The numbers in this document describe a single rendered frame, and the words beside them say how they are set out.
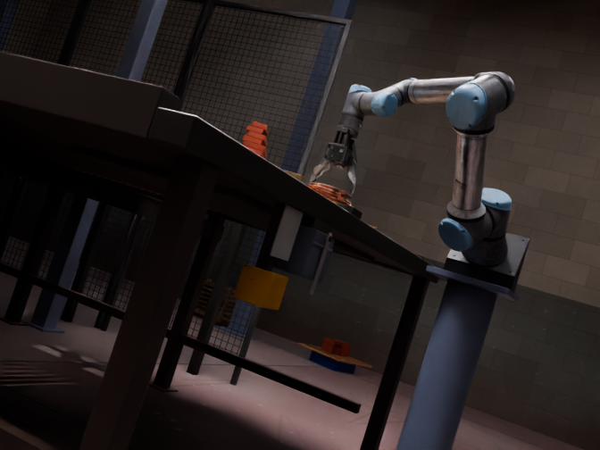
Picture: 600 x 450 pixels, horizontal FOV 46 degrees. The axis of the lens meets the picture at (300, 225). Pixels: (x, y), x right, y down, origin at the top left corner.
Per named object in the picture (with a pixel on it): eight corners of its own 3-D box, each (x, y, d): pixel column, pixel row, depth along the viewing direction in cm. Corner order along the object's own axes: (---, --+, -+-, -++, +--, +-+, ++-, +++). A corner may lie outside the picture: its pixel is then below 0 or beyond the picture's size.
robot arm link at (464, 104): (494, 242, 224) (512, 79, 194) (464, 262, 216) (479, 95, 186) (462, 227, 232) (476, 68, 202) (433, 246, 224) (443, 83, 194)
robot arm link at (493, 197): (514, 228, 231) (521, 194, 223) (489, 245, 224) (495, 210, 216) (484, 212, 239) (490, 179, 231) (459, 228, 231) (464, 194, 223)
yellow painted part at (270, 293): (279, 311, 163) (310, 213, 165) (262, 307, 155) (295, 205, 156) (249, 300, 166) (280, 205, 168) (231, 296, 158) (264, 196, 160)
